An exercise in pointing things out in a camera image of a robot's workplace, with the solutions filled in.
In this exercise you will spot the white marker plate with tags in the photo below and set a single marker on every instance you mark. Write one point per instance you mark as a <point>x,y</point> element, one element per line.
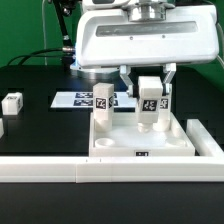
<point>85,100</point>

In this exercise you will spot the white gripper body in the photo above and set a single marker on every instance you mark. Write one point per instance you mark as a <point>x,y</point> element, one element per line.
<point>113,34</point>

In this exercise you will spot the white L-shaped obstacle fence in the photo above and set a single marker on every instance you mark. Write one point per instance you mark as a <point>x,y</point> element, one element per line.
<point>206,166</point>

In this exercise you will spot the white square table top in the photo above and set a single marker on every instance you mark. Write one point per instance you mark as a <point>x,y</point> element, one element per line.
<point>125,140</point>

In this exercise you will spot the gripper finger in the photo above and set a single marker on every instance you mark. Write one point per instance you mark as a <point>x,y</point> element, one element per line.
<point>132,90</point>
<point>169,71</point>

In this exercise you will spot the white block at left edge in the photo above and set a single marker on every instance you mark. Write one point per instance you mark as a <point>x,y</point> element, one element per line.
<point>1,128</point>

